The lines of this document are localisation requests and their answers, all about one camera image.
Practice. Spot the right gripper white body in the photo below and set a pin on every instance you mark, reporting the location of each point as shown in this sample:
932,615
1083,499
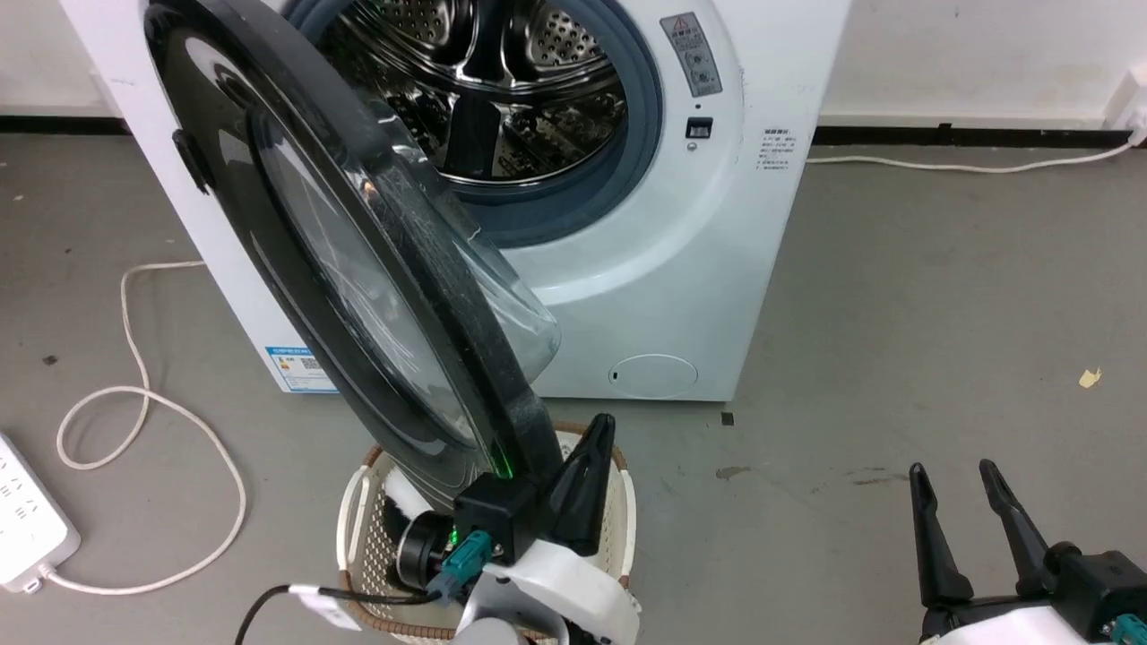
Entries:
1004,627

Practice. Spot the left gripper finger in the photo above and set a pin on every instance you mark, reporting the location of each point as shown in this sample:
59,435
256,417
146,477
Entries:
581,493

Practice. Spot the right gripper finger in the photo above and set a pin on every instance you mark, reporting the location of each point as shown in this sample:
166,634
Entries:
1021,546
939,555

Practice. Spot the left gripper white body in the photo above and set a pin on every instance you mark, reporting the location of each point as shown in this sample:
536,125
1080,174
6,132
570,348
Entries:
582,596

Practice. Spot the black round glass washer door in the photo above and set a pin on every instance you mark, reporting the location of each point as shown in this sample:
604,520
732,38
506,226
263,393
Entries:
502,376

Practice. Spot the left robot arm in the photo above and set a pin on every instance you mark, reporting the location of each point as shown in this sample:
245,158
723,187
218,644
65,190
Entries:
488,632

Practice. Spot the white front-load washing machine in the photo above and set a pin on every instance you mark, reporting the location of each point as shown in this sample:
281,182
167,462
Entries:
681,269

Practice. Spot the grey rubber door gasket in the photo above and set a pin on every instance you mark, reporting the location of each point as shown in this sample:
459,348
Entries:
573,211

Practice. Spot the black door latch socket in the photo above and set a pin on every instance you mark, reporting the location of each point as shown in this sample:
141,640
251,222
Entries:
699,128

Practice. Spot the round drain filter cover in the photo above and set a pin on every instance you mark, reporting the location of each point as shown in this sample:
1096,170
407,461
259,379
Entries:
654,376

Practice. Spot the black cylinder motor housing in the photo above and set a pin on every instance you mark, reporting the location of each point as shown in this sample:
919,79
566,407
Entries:
419,551

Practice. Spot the yellow paper scrap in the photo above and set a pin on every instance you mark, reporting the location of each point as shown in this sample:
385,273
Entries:
1090,378

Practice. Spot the cream woven laundry basket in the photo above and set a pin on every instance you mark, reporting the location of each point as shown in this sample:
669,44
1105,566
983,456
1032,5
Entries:
358,546

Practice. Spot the blue white energy label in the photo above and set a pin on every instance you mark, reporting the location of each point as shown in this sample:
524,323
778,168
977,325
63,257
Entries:
300,367

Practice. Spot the perforated steel washer drum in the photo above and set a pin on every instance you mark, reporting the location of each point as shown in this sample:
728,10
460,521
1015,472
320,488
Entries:
538,107

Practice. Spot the small printed text sticker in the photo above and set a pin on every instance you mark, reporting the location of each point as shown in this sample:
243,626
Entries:
776,150

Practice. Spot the grey warning sticker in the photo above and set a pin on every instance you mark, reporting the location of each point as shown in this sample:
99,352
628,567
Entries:
692,55

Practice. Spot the white power strip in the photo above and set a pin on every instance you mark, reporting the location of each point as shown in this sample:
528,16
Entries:
27,528

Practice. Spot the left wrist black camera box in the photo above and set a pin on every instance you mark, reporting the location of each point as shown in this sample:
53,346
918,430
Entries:
502,515

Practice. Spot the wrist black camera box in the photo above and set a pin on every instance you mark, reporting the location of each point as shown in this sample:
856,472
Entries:
502,515
1102,582

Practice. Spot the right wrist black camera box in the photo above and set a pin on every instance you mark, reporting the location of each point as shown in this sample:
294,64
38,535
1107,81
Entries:
1102,582

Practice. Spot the teal left camera connector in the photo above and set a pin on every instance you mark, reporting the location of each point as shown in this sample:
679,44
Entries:
461,563

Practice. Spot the teal camera connector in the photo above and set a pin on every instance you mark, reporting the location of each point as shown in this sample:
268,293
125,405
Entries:
1133,629
461,563

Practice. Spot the teal right camera connector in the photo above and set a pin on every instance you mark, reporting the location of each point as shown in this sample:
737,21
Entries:
1133,629

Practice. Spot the white wall plug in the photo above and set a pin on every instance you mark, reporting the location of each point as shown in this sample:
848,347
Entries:
1133,103

